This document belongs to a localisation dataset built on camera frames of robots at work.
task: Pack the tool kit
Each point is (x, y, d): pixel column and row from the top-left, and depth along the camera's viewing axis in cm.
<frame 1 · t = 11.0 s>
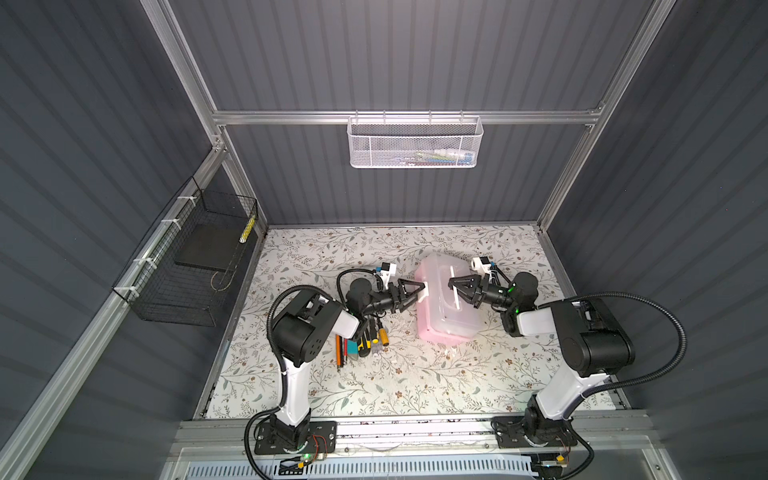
left hand: (424, 292, 85), fingers open
right hand: (454, 291, 82), fingers closed
black yellow screwdriver: (364, 347, 89), point 2 cm above the table

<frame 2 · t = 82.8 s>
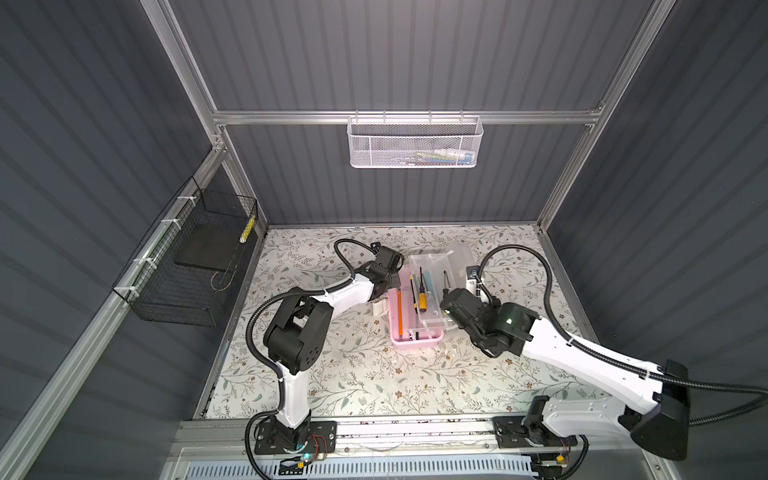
left hand: (392, 275, 97), fingers closed
right hand: (474, 305, 77), fingers closed
black yellow screwdriver: (423, 297, 84), point 15 cm above the table
orange pencil: (400, 312, 101), on the table

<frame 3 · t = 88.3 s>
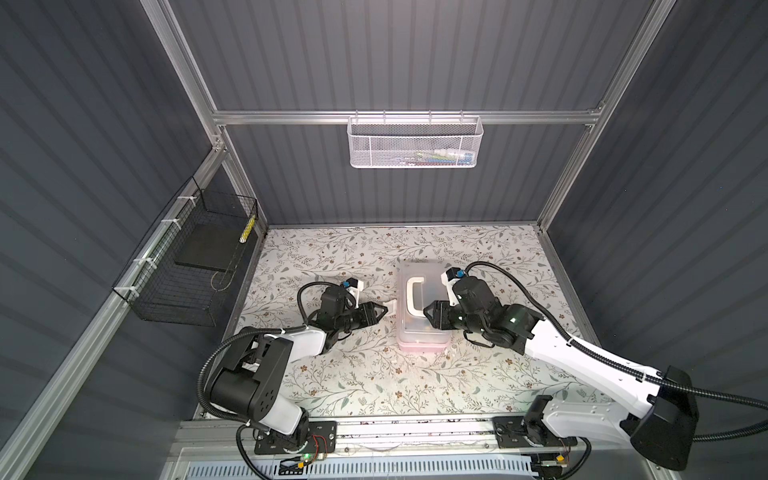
left hand: (383, 311, 89), fingers open
right hand: (431, 313, 77), fingers open
pink plastic tool box: (419, 284, 90), point 13 cm above the table
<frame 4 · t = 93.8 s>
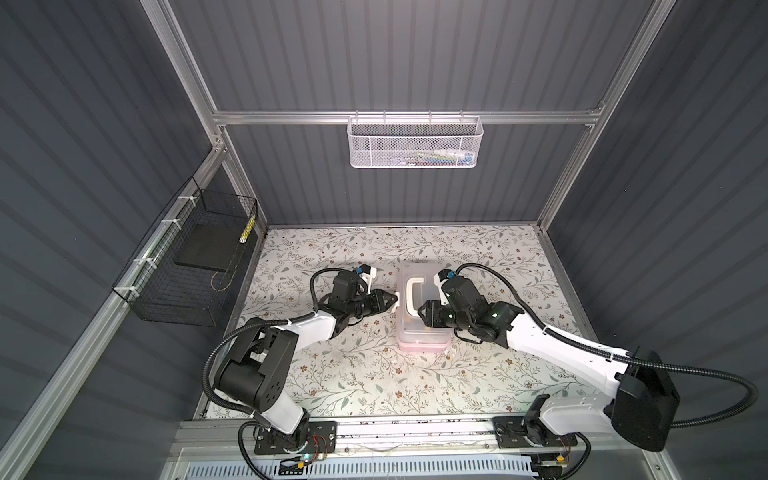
left hand: (397, 299, 88), fingers open
right hand: (426, 313, 81), fingers open
